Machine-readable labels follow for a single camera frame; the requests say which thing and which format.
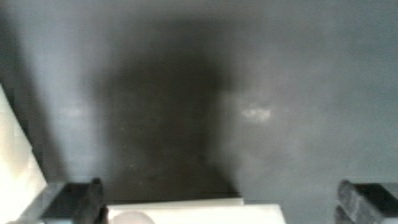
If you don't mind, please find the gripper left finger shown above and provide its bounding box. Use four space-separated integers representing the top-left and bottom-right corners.
17 178 111 224

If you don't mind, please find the white drawer cabinet box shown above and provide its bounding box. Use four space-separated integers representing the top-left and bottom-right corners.
0 85 47 224

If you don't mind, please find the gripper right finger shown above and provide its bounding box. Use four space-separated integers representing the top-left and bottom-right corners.
335 180 398 224

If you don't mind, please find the white drawer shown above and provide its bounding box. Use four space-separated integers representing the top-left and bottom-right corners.
109 198 287 224

